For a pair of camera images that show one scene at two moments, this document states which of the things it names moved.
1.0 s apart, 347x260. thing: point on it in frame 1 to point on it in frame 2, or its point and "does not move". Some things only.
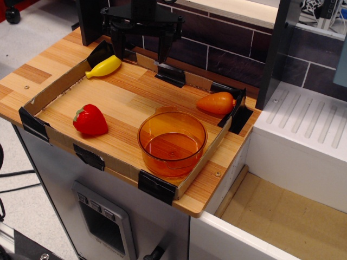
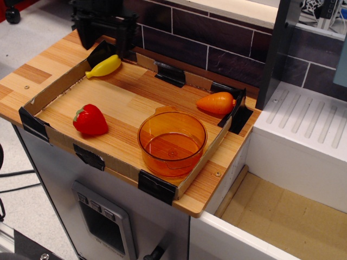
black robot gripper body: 143,16 to 103,17
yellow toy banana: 106,66 does not move
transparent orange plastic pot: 172,142 does not move
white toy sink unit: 285,197 does not move
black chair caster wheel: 13,15 does not move
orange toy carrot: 222,102 does not move
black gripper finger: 119,34 to 89,31
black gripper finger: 165,44 to 124,34
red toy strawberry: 89,119 does not move
